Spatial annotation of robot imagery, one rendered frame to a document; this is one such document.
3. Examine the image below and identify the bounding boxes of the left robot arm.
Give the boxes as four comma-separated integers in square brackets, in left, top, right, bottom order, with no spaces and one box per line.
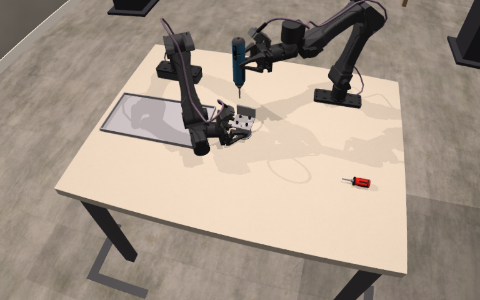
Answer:
[280,0,384,108]

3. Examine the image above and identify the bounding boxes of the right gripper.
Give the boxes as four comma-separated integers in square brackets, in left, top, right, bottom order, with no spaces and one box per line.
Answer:
[206,107,248,146]

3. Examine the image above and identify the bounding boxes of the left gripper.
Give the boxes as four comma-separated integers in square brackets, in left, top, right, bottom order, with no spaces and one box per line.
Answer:
[239,31,284,73]

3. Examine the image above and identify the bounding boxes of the dark grey cylinder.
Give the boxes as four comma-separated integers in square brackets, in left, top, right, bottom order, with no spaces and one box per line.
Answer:
[236,129,252,140]

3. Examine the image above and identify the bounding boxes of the grey l-shaped bracket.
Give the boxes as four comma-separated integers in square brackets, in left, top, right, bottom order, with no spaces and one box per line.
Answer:
[231,104,256,131]

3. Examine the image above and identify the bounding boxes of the red screwdriver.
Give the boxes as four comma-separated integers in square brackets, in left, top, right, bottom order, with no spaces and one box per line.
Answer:
[343,177,371,188]

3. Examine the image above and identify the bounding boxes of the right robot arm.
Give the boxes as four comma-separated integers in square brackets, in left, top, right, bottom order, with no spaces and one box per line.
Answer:
[156,31,210,156]

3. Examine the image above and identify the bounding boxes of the blue electric screwdriver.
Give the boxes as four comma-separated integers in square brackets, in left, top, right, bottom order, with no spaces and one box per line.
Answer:
[232,37,246,99]

